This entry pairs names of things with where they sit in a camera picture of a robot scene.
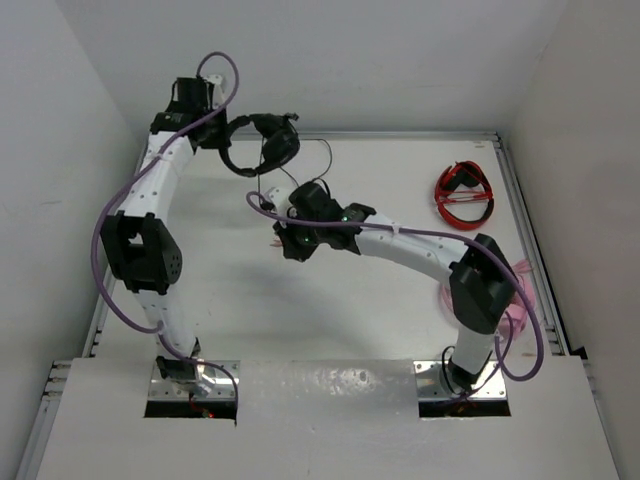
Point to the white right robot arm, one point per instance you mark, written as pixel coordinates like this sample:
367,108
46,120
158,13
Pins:
477,277

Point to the pink headphones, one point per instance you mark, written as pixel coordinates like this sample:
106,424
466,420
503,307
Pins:
515,317

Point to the red headphones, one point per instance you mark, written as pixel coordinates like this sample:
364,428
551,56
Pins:
462,183

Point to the metal base plate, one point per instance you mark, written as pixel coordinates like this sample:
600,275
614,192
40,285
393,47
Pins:
176,380
437,381

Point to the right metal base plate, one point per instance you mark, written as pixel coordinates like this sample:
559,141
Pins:
437,381

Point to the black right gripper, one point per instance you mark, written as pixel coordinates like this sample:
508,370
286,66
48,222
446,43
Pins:
291,249

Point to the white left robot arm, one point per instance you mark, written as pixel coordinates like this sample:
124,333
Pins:
141,251

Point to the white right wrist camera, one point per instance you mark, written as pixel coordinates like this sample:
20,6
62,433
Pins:
276,200

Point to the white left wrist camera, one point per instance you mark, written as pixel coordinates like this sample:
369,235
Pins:
215,90

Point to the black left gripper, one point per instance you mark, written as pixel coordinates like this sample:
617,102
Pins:
220,141

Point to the black headphones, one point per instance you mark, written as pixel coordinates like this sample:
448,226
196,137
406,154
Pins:
280,138

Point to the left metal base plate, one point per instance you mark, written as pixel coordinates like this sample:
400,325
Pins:
176,380

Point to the white front cover board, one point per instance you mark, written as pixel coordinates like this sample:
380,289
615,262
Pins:
324,420

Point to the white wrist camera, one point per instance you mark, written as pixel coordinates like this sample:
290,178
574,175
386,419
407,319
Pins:
215,90
276,200

